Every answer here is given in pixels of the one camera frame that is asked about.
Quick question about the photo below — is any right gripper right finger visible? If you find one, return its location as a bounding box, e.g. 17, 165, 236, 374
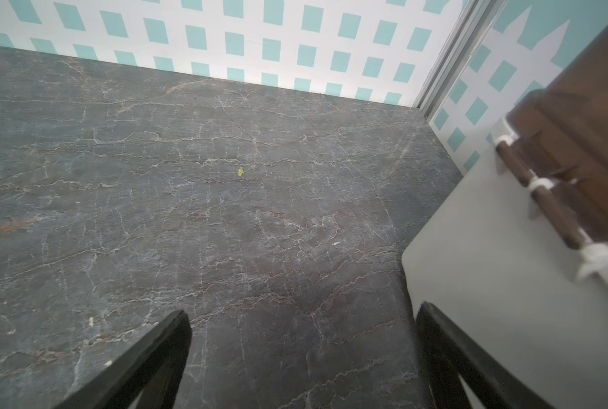
416, 302, 551, 408

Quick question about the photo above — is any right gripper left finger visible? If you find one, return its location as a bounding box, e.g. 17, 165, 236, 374
57, 310, 192, 408

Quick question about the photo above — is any brown lidded storage box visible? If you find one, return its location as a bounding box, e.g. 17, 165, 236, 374
400, 4, 608, 409

